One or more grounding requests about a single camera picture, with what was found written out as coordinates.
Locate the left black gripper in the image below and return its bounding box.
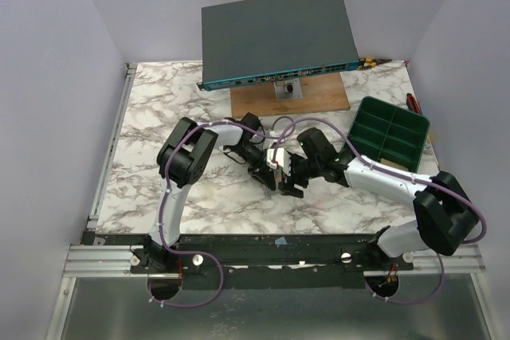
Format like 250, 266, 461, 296
227, 143, 276, 191

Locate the grey striped underwear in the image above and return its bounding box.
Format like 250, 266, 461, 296
263, 172, 285, 197

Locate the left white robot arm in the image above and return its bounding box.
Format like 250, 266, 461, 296
143, 113, 277, 272

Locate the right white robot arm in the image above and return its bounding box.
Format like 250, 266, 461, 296
266, 128, 481, 270

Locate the blue tape piece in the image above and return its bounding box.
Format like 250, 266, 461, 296
274, 236, 288, 246

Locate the brown plywood board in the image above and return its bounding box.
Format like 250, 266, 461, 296
230, 73, 351, 119

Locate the green divided plastic tray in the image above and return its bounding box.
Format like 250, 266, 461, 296
348, 96, 430, 172

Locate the red black utility knife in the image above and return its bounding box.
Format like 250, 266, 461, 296
406, 93, 422, 115

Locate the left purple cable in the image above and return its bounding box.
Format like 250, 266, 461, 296
147, 116, 298, 309

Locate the purple cable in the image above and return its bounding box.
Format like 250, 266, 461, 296
273, 117, 489, 304
147, 116, 298, 309

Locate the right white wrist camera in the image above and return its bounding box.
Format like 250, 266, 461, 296
266, 148, 291, 176

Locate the grey metal stand bracket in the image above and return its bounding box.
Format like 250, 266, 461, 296
273, 78, 303, 100

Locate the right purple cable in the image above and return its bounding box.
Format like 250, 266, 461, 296
273, 117, 489, 304

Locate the black metal base rail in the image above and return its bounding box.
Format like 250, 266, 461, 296
131, 234, 414, 290

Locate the grey network switch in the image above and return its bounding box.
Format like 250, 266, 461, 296
198, 0, 359, 92

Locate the aluminium frame rail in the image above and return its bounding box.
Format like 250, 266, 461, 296
45, 63, 138, 339

